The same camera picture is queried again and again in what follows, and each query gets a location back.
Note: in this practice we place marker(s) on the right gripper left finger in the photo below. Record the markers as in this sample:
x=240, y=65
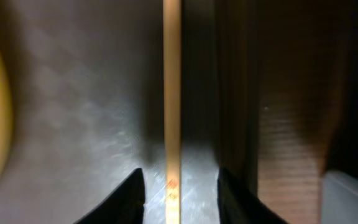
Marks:
x=124, y=205

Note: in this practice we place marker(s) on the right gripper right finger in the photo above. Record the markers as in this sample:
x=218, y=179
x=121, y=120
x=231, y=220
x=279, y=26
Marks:
x=237, y=205

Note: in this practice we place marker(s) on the wooden chopstick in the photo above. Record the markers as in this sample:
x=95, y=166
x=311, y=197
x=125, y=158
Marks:
x=172, y=107

